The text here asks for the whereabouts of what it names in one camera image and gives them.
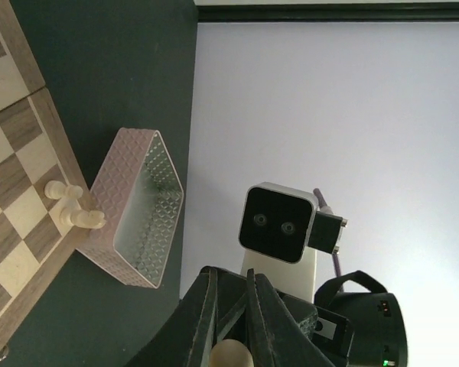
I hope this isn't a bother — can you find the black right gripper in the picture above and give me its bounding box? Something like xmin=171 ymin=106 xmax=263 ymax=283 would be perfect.
xmin=240 ymin=248 xmax=409 ymax=367

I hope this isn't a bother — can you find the light wooden rook piece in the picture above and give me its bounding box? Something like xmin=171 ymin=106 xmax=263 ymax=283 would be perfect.
xmin=209 ymin=339 xmax=254 ymax=367

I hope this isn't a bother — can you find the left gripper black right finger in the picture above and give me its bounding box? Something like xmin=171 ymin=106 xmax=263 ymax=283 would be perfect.
xmin=246 ymin=269 xmax=333 ymax=367

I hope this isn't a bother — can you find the light wooden pawn piece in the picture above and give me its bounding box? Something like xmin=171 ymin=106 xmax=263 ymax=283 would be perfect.
xmin=44 ymin=180 xmax=83 ymax=200

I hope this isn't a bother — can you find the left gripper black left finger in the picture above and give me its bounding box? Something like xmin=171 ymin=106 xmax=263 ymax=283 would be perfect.
xmin=186 ymin=266 xmax=218 ymax=366

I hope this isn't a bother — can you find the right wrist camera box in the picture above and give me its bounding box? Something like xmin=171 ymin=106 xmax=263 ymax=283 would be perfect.
xmin=238 ymin=181 xmax=349 ymax=265

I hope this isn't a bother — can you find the black frame post right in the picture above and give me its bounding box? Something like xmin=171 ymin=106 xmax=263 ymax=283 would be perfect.
xmin=197 ymin=1 xmax=459 ymax=23

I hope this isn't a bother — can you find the wooden chess board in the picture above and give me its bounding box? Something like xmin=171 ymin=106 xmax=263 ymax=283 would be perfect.
xmin=0 ymin=1 xmax=85 ymax=347

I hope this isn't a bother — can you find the light wooden knight piece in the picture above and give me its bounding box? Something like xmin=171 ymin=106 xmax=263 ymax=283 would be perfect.
xmin=60 ymin=207 xmax=106 ymax=229

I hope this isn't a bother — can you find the pink patterned plastic basket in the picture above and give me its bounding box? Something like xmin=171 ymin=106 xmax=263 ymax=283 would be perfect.
xmin=78 ymin=128 xmax=184 ymax=289

